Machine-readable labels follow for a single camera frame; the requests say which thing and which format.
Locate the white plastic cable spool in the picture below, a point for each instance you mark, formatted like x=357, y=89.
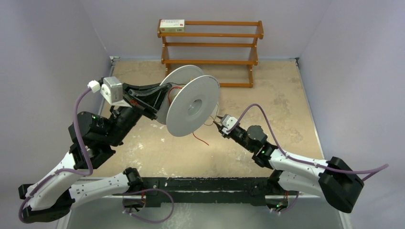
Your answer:
x=185, y=110

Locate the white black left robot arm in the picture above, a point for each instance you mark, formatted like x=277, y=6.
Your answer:
x=94, y=139

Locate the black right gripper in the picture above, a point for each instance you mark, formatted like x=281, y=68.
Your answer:
x=220, y=128

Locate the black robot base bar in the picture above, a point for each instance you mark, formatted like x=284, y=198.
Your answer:
x=154, y=197

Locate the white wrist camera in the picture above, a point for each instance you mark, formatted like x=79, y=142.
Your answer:
x=109, y=87
x=227, y=123

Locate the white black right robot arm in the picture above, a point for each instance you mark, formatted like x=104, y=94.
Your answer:
x=332, y=180

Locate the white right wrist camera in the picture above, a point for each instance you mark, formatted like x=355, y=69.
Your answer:
x=227, y=123

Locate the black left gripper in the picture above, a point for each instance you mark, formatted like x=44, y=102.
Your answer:
x=134, y=95

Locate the orange wooden shelf rack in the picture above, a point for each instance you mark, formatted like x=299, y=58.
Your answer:
x=211, y=42

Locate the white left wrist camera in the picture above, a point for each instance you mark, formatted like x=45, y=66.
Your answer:
x=109, y=87

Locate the white cardboard box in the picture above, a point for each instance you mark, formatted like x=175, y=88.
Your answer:
x=172, y=25

